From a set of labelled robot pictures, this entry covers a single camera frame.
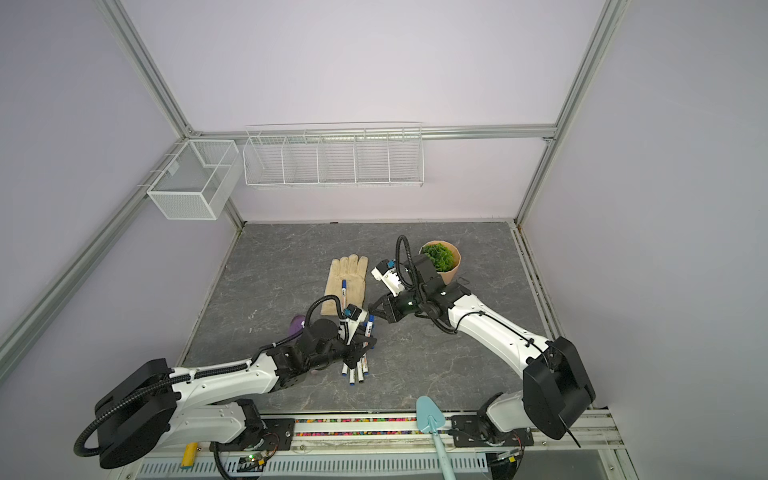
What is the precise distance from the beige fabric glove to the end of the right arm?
27 cm

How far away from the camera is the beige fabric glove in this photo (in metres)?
1.01

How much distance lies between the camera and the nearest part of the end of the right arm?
0.60 metres
